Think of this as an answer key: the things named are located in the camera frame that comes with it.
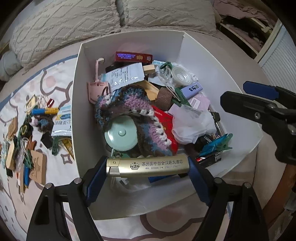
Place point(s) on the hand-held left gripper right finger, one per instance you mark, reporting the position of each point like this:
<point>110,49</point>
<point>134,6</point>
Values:
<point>200,185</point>

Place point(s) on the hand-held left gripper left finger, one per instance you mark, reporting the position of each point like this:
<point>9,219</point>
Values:
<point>96,183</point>

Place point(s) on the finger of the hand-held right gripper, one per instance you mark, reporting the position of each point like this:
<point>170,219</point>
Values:
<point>261,90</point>
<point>245,106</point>

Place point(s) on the white shoe box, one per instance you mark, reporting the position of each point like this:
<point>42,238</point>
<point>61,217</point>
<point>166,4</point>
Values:
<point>231,104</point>

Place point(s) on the carved wooden coaster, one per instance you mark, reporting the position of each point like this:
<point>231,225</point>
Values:
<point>38,166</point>

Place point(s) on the multicolour crochet pouch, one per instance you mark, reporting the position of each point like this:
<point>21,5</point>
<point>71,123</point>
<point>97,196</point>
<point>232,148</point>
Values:
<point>129,102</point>

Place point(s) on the translucent blue lighter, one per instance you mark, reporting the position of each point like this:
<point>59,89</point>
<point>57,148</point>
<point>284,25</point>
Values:
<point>161,179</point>

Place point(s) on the white louvered door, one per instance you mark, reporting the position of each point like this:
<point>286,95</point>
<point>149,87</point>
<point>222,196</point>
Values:
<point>277,53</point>

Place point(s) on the blue clothespin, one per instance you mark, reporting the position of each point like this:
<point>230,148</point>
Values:
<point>217,143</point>

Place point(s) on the pink paper card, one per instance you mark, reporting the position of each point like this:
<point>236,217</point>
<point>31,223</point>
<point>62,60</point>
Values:
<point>198,102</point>

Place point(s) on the mint green round case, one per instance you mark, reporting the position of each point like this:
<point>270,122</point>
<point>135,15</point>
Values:
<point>120,136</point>

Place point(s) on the white crumpled plastic bag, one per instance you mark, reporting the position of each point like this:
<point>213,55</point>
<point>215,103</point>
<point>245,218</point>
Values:
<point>192,125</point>

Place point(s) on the wooden closet shelf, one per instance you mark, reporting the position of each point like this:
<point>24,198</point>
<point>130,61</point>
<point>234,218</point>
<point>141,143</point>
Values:
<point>233,32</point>

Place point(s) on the small black box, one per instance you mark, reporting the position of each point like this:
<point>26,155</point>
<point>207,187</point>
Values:
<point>47,140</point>

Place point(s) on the white blue printed packet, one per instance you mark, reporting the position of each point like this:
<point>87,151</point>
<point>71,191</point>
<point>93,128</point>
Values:
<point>61,122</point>

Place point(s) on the clear plastic round lid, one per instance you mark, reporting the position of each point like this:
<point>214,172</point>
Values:
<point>181,75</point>

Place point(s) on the red packet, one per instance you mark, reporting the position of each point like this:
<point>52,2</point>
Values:
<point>165,120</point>

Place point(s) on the long wooden block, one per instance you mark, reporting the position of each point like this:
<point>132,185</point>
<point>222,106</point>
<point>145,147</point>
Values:
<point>22,183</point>

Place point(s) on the small crochet piece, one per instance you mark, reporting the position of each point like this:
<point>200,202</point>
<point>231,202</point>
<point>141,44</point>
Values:
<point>44,122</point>

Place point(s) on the clear printed pouch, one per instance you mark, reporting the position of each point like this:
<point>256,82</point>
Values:
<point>22,153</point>

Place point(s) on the brown burlap ribbon roll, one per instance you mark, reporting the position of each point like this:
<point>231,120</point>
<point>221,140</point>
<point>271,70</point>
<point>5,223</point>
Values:
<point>164,98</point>

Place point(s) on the pile of pink clothes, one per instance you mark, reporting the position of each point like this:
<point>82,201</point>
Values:
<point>231,9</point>

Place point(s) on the green round badge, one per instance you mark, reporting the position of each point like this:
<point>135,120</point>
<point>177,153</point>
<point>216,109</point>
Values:
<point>26,130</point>

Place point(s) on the oval wooden box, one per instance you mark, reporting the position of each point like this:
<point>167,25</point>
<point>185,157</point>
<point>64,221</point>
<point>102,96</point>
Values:
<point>10,160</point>

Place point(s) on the pink plastic clip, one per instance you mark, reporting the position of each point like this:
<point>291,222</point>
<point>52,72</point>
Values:
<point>94,89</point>

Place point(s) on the pale wooden tray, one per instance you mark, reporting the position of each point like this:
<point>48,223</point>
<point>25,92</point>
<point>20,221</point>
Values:
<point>151,89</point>

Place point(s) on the carved wooden tag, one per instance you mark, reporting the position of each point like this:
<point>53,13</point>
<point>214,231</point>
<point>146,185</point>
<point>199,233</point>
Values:
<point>13,127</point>

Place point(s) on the gold label tag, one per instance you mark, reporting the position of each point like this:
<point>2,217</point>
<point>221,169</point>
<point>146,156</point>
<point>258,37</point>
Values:
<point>32,102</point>

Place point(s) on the small wooden block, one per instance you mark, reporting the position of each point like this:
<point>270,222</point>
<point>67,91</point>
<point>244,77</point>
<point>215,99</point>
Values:
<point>148,69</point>

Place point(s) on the blue face mask packet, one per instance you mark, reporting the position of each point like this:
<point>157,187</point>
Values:
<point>104,77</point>

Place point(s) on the dark red cigarette box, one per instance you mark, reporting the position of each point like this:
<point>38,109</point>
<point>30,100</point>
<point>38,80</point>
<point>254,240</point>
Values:
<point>131,58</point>

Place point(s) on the grey-blue folded blanket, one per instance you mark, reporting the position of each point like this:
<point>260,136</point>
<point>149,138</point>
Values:
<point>9,66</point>

